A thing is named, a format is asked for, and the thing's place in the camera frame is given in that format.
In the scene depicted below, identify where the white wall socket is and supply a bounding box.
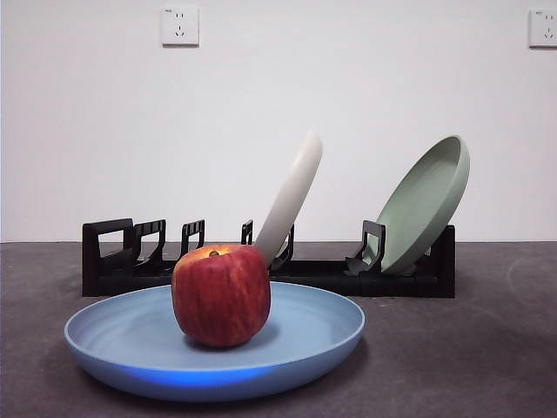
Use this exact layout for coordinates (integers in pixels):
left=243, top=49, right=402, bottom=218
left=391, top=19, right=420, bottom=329
left=527, top=9, right=557, bottom=49
left=161, top=5, right=201, bottom=48

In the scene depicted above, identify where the white plate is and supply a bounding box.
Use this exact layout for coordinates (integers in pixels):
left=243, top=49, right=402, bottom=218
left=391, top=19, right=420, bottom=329
left=253, top=129, right=324, bottom=267

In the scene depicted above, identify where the green plate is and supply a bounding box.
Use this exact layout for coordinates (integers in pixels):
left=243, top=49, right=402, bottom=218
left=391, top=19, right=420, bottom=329
left=374, top=134, right=471, bottom=276

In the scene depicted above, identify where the blue plate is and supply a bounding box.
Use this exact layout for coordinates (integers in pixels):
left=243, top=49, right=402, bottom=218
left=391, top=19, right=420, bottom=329
left=64, top=280, right=366, bottom=402

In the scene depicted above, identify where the black plate rack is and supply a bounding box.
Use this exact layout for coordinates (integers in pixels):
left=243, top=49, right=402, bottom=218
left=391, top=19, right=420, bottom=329
left=81, top=217, right=457, bottom=300

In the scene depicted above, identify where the red apple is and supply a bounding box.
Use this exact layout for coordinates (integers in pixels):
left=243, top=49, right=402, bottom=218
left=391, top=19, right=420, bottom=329
left=171, top=244, right=272, bottom=348

